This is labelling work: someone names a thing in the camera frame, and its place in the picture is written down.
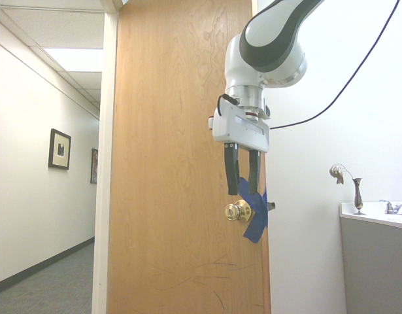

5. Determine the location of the slim silver bud vase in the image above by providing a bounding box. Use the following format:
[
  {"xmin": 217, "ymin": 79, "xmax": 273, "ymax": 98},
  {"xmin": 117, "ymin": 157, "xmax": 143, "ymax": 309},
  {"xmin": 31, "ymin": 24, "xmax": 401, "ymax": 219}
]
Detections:
[{"xmin": 352, "ymin": 177, "xmax": 367, "ymax": 216}]

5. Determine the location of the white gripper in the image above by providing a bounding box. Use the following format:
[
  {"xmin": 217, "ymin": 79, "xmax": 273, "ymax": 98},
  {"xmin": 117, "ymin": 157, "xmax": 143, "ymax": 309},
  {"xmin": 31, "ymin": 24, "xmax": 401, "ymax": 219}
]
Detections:
[{"xmin": 207, "ymin": 94, "xmax": 271, "ymax": 196}]

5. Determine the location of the white vanity countertop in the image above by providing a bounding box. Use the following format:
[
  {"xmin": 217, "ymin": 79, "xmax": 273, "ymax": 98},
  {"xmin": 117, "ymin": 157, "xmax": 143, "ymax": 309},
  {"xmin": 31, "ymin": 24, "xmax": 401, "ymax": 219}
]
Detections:
[{"xmin": 339, "ymin": 201, "xmax": 402, "ymax": 230}]

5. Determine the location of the blue painter's tape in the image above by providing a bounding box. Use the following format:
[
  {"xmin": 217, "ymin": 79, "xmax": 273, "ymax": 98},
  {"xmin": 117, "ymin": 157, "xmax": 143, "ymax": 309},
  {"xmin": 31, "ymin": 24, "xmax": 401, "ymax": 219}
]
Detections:
[{"xmin": 237, "ymin": 176, "xmax": 270, "ymax": 245}]

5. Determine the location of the brass door knob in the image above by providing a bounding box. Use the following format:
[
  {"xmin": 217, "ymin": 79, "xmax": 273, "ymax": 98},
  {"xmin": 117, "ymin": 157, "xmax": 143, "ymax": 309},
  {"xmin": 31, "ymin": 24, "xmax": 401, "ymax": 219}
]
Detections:
[{"xmin": 224, "ymin": 200, "xmax": 254, "ymax": 224}]

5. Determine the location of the large black framed picture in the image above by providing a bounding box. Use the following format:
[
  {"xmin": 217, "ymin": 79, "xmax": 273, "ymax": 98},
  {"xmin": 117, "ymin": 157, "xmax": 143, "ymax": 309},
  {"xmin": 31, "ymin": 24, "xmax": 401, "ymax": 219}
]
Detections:
[{"xmin": 48, "ymin": 128, "xmax": 72, "ymax": 171}]

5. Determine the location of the small dark framed picture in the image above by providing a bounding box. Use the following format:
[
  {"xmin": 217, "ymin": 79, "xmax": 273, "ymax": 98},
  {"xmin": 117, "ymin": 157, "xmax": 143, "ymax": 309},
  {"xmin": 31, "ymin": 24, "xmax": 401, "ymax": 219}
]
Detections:
[{"xmin": 90, "ymin": 148, "xmax": 99, "ymax": 184}]

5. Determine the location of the dark robot cable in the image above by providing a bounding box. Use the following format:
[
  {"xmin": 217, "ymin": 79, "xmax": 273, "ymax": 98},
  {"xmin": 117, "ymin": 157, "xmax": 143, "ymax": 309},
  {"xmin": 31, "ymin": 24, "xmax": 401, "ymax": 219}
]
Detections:
[{"xmin": 269, "ymin": 0, "xmax": 402, "ymax": 130}]

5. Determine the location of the white door frame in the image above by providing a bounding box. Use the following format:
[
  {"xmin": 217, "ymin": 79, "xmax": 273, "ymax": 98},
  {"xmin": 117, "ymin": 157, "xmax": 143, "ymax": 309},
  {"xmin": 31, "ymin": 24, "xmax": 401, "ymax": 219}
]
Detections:
[{"xmin": 91, "ymin": 0, "xmax": 127, "ymax": 314}]

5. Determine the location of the grey vanity cabinet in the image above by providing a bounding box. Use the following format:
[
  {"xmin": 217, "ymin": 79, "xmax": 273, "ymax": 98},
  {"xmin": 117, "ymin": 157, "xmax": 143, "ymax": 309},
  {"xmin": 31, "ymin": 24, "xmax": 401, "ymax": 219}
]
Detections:
[{"xmin": 339, "ymin": 216, "xmax": 402, "ymax": 314}]

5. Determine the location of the chrome sink faucet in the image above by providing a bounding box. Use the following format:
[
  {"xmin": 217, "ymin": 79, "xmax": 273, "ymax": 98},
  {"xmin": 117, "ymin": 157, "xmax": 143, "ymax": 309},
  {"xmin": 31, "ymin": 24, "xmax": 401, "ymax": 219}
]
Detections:
[{"xmin": 378, "ymin": 199, "xmax": 402, "ymax": 215}]

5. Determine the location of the ceiling light panel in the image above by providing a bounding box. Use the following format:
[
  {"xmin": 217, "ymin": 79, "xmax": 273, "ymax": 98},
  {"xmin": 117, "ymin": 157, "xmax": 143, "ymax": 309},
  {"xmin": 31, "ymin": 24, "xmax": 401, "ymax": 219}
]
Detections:
[{"xmin": 43, "ymin": 47, "xmax": 105, "ymax": 73}]

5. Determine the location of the light wooden door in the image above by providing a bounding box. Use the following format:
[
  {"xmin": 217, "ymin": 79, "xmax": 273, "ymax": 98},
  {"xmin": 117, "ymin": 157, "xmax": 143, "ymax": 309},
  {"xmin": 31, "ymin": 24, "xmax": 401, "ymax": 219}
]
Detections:
[{"xmin": 106, "ymin": 0, "xmax": 272, "ymax": 314}]

